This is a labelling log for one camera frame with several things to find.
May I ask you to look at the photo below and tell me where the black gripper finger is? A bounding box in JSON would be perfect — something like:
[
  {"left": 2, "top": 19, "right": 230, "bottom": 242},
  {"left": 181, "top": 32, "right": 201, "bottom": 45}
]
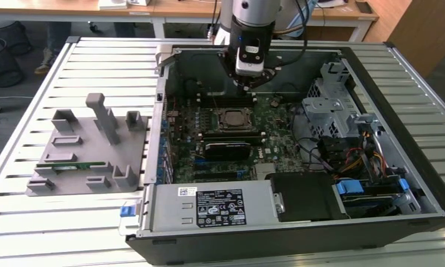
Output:
[
  {"left": 217, "top": 50, "right": 245, "bottom": 97},
  {"left": 244, "top": 68, "right": 282, "bottom": 97}
]

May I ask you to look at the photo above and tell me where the metal socket cover frame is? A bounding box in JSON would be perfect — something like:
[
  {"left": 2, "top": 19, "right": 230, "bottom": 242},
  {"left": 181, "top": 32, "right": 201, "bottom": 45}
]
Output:
[{"left": 217, "top": 108, "right": 254, "bottom": 131}]

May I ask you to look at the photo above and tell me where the silver CPU green board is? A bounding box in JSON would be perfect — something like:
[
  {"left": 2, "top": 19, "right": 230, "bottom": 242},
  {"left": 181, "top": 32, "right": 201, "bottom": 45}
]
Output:
[{"left": 224, "top": 110, "right": 250, "bottom": 126}]

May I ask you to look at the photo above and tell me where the CPU socket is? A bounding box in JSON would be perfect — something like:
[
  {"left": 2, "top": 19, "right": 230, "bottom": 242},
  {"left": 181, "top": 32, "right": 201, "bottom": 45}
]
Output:
[{"left": 214, "top": 107, "right": 257, "bottom": 132}]

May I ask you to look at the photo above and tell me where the perforated metal drive cage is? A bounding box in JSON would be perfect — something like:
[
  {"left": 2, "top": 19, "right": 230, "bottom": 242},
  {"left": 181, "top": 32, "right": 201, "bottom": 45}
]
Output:
[{"left": 302, "top": 62, "right": 378, "bottom": 140}]

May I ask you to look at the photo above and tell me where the green motherboard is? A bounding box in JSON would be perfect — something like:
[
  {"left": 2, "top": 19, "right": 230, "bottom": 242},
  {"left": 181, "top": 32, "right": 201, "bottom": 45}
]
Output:
[{"left": 162, "top": 94, "right": 320, "bottom": 184}]

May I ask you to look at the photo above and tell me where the black graphics card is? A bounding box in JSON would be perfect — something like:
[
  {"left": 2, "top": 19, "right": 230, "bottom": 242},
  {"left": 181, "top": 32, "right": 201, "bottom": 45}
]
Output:
[{"left": 202, "top": 141, "right": 252, "bottom": 162}]

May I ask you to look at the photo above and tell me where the blue jeans leg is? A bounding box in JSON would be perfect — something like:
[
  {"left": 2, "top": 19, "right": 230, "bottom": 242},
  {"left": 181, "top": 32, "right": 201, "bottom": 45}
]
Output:
[
  {"left": 113, "top": 21, "right": 137, "bottom": 38},
  {"left": 45, "top": 21, "right": 73, "bottom": 52}
]

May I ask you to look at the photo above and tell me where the black phone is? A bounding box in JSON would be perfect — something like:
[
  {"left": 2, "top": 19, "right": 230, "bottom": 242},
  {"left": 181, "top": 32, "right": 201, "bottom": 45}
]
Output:
[{"left": 354, "top": 1, "right": 374, "bottom": 14}]

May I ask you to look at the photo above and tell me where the silver chipset heatsink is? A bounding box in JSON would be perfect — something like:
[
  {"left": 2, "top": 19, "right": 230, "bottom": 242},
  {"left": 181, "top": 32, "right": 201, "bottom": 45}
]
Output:
[{"left": 254, "top": 163, "right": 280, "bottom": 180}]

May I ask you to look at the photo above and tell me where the black expansion slot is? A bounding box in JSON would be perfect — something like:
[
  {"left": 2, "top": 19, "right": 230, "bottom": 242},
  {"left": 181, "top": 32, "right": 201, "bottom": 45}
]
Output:
[{"left": 193, "top": 171, "right": 244, "bottom": 181}]

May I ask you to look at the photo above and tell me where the black plastic shroud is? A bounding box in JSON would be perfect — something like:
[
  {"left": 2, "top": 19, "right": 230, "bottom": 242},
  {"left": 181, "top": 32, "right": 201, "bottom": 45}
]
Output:
[{"left": 269, "top": 171, "right": 348, "bottom": 223}]

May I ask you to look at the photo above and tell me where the wooden cabinet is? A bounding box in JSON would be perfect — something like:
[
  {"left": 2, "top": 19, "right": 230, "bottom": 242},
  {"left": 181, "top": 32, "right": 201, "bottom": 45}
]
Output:
[{"left": 362, "top": 0, "right": 445, "bottom": 80}]

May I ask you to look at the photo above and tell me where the hard disk in blue carrier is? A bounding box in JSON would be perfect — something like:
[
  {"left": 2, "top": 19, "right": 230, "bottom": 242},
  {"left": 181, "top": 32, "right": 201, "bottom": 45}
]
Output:
[{"left": 333, "top": 177, "right": 410, "bottom": 219}]

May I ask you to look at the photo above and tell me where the white sneaker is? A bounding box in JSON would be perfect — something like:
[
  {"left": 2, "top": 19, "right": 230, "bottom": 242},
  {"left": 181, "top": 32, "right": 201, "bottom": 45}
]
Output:
[{"left": 33, "top": 47, "right": 61, "bottom": 75}]

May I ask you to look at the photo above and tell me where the grey parts rack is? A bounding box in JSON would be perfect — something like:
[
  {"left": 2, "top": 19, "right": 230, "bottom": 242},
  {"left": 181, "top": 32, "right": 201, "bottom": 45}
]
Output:
[{"left": 24, "top": 93, "right": 152, "bottom": 197}]

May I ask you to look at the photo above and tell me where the grey power supply with label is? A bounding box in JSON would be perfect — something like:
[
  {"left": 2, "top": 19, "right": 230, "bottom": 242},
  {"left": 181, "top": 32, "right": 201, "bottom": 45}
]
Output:
[{"left": 136, "top": 182, "right": 282, "bottom": 233}]

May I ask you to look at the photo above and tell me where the green RAM stick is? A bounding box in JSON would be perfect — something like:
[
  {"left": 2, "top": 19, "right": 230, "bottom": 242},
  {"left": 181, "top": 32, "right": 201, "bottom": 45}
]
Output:
[{"left": 36, "top": 162, "right": 106, "bottom": 170}]

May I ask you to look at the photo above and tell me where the black mesh waste basket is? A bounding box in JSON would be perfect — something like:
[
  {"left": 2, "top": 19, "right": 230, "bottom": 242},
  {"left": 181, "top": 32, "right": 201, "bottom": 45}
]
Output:
[
  {"left": 0, "top": 19, "right": 34, "bottom": 56},
  {"left": 0, "top": 37, "right": 25, "bottom": 89}
]

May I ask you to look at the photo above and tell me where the blue case latch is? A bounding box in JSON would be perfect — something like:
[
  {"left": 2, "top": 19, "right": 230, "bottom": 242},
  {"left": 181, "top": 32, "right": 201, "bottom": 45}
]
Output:
[{"left": 120, "top": 204, "right": 138, "bottom": 218}]

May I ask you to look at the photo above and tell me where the black open PC case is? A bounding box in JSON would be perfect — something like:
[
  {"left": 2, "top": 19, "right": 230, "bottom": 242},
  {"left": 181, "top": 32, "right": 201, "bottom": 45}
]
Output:
[{"left": 125, "top": 41, "right": 445, "bottom": 266}]

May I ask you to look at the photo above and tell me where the white wrist camera black mount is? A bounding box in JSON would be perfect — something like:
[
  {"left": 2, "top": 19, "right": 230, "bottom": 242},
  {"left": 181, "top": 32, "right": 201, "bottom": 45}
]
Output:
[{"left": 234, "top": 43, "right": 266, "bottom": 76}]

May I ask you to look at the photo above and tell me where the wooden desk white frame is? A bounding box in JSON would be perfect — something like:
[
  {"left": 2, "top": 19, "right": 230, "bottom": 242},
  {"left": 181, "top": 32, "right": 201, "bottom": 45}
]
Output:
[
  {"left": 152, "top": 0, "right": 380, "bottom": 42},
  {"left": 0, "top": 0, "right": 156, "bottom": 38}
]

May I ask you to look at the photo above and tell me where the black cable bundle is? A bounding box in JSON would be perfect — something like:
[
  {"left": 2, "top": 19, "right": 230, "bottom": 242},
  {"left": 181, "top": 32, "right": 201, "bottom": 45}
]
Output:
[{"left": 292, "top": 135, "right": 352, "bottom": 179}]

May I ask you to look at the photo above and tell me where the silver disk bay bracket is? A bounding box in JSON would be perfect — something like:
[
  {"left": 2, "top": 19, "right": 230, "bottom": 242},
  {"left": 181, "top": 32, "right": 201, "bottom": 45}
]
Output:
[{"left": 350, "top": 112, "right": 424, "bottom": 216}]

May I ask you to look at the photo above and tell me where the yellow red wire bundle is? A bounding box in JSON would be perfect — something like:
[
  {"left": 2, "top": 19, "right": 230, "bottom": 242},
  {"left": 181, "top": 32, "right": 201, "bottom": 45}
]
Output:
[{"left": 333, "top": 130, "right": 390, "bottom": 179}]

